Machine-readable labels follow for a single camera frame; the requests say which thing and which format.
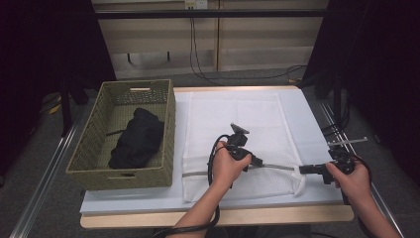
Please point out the black horizontal bar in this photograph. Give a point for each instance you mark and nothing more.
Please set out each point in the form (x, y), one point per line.
(165, 14)

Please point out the olive woven basket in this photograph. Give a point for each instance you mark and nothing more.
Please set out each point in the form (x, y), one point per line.
(85, 175)

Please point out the white foam board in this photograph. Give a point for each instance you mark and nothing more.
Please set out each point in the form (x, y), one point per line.
(132, 201)

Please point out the yellow floor item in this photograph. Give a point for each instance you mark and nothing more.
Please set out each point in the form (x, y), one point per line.
(54, 107)

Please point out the metal floor rail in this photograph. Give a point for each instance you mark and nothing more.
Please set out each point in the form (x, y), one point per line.
(43, 185)
(384, 205)

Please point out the person's right hand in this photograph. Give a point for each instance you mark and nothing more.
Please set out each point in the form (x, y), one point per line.
(355, 185)

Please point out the black curtain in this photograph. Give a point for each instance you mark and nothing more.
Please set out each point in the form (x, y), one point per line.
(39, 49)
(383, 66)

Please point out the white cloth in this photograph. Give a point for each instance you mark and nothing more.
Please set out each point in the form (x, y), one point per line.
(247, 112)

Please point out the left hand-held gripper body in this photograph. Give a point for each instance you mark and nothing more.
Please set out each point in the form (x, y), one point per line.
(239, 150)

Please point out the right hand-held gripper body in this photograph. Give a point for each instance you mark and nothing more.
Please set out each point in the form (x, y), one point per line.
(345, 160)

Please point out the white power outlet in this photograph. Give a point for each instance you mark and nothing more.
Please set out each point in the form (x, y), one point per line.
(196, 4)

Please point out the black wall bracket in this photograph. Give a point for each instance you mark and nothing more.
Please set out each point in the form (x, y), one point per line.
(168, 56)
(128, 58)

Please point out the black metal stand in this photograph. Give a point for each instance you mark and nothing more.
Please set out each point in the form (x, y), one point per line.
(336, 102)
(66, 109)

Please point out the black garment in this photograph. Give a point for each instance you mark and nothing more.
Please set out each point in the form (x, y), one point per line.
(138, 142)

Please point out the person's left hand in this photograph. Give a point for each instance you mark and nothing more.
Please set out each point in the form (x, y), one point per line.
(226, 170)

